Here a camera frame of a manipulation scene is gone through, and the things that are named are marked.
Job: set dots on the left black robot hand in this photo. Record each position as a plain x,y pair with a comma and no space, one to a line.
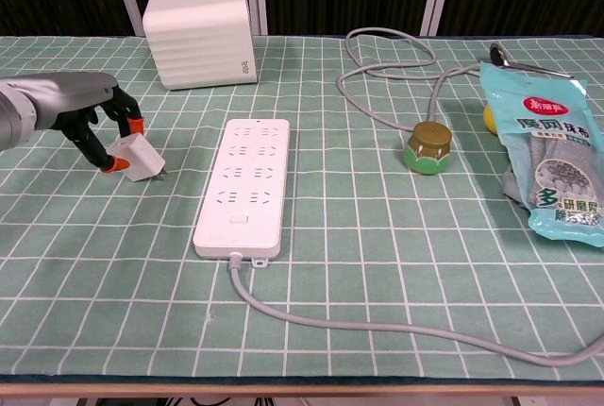
66,94

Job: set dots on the white plug adapter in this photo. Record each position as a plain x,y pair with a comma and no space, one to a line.
141,158

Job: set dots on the white power strip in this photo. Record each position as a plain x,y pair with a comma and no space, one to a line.
245,217

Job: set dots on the white ribbed box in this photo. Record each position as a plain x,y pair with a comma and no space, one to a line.
198,38

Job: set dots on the green checkered tablecloth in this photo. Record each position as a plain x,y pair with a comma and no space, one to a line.
377,236

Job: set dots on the green jar with gold lid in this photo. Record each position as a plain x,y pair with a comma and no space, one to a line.
427,141

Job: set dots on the yellow ball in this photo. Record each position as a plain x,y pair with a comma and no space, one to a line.
489,120

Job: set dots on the metal spoon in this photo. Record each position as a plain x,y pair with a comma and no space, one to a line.
498,53

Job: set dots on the teal cleaning cloth package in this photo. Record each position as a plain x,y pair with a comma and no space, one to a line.
542,118

